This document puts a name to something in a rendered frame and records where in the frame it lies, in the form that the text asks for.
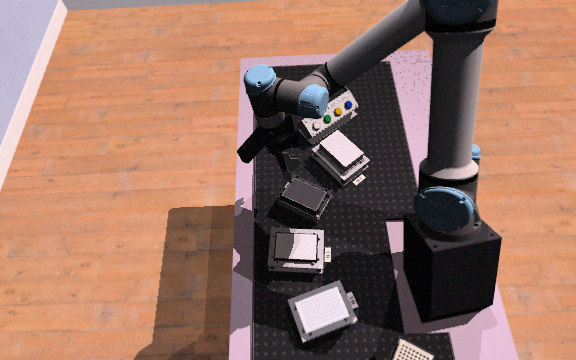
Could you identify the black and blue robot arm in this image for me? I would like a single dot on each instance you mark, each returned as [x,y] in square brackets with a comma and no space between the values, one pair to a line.
[448,176]

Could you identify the white button panel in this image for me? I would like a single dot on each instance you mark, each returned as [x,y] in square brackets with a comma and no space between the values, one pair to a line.
[338,112]

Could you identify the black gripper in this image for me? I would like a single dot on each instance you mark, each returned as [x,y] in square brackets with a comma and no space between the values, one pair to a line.
[284,138]

